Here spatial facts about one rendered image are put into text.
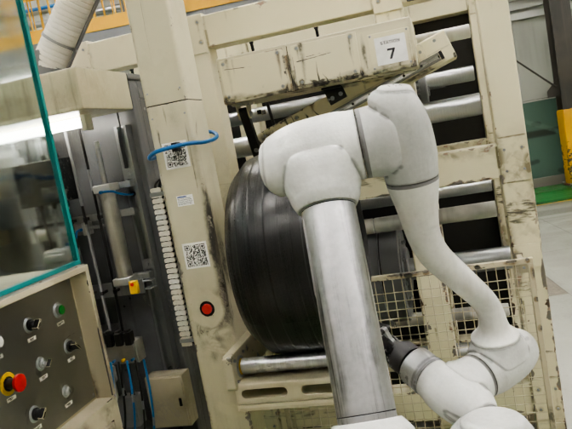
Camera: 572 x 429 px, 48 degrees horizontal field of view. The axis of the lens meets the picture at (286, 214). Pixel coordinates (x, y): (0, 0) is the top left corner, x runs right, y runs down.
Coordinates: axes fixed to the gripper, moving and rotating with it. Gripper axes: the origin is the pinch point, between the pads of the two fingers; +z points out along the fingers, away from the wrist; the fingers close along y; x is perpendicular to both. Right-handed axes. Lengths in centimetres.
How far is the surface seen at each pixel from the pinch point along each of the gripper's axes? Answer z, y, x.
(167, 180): 59, -27, -13
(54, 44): 125, -57, -12
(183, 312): 48, 7, -28
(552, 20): 520, 334, 750
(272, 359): 19.3, 15.0, -17.6
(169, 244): 55, -11, -21
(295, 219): 15.8, -23.8, 1.1
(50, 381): 35, -9, -67
